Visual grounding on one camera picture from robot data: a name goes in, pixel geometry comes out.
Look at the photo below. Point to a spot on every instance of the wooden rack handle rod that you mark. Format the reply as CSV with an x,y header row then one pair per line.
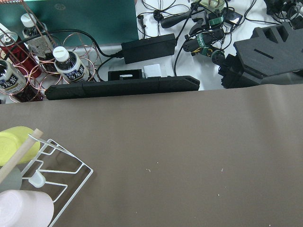
x,y
21,151

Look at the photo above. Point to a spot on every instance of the black power adapter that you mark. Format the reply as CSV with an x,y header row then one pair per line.
x,y
150,48

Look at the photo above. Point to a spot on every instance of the yellow plastic cup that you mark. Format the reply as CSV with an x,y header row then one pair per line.
x,y
10,141

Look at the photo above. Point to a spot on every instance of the white wire cup rack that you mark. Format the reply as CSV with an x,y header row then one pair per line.
x,y
57,172

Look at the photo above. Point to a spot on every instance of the grey plastic cup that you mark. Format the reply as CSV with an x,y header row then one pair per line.
x,y
13,181

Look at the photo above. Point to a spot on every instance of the black foam gripper stand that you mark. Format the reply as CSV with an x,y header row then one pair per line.
x,y
273,55

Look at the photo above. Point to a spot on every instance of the long black foam bar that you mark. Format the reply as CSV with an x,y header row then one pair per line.
x,y
123,87

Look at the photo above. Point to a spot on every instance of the tea bottle white cap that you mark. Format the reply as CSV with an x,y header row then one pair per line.
x,y
70,66

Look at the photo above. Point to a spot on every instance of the copper wire bottle rack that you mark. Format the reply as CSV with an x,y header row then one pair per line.
x,y
19,54

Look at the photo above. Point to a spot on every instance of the green cutting mat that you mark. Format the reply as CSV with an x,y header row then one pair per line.
x,y
107,21

